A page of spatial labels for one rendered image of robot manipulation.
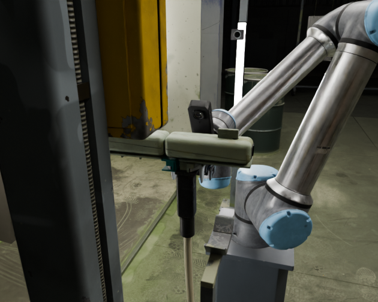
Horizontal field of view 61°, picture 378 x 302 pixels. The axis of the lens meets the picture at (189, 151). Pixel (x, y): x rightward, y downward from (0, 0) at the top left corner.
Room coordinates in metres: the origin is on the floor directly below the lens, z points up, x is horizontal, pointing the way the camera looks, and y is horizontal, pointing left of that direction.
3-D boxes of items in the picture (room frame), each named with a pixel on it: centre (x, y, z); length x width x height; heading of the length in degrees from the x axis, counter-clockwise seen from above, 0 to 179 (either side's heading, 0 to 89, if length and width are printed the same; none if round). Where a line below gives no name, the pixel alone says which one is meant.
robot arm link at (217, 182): (0.85, -0.07, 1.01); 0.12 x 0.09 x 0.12; 10
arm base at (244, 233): (1.05, -0.25, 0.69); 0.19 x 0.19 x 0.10
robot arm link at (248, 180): (1.04, -0.25, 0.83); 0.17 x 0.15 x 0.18; 10
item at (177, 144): (0.58, 0.12, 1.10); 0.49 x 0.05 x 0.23; 73
